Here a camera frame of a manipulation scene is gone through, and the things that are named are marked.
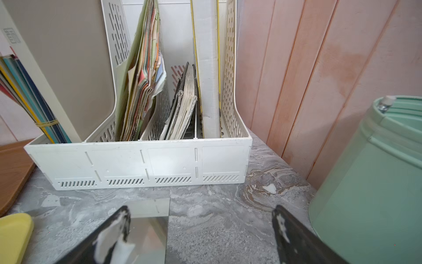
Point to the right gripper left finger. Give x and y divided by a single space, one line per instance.
97 248

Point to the white desk file organizer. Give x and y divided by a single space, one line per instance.
101 162

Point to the yellow plastic tray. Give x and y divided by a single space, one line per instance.
16 230

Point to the pens in organizer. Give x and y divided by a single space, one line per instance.
19 86

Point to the brown plastic tray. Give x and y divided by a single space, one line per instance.
16 168

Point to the white yellow-edged book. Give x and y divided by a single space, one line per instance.
205 29

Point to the dark magazines in organizer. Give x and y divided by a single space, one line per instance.
183 106

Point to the green plastic cup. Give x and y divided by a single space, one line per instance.
369 208

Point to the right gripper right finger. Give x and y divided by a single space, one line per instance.
296 244

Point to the colourful paper stack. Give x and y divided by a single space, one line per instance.
139 86

